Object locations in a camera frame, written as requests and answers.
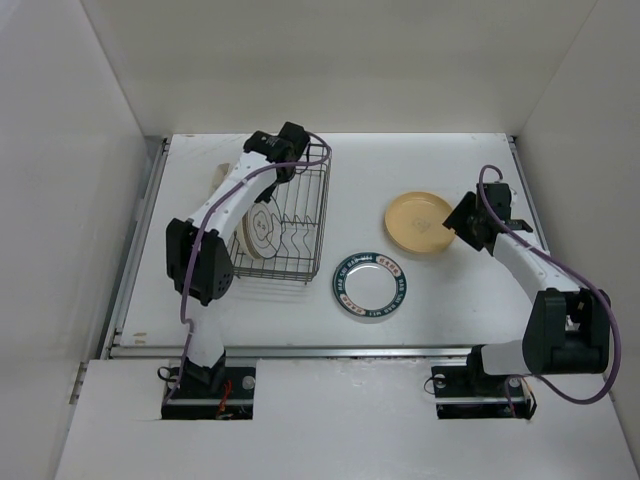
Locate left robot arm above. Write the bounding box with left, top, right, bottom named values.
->
left=165, top=122, right=310, bottom=397

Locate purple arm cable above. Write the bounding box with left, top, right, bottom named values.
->
left=477, top=164, right=623, bottom=416
left=167, top=130, right=335, bottom=401

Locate white bowl green band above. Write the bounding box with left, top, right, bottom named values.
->
left=331, top=252, right=408, bottom=324

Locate grey wire dish rack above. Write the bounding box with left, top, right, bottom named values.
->
left=229, top=141, right=331, bottom=284

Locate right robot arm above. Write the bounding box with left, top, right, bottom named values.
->
left=443, top=183, right=610, bottom=394

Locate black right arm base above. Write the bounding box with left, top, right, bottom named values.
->
left=425, top=365, right=538, bottom=420

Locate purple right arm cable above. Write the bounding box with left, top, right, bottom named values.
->
left=477, top=164, right=623, bottom=416

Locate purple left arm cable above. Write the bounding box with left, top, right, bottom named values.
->
left=167, top=130, right=335, bottom=401

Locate yellow plate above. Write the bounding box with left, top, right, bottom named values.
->
left=384, top=191, right=455, bottom=254

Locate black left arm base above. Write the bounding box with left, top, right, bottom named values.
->
left=161, top=366, right=256, bottom=421

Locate aluminium table rail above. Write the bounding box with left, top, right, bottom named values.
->
left=110, top=133, right=536, bottom=358

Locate cream white plate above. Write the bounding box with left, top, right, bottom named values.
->
left=237, top=215, right=253, bottom=259

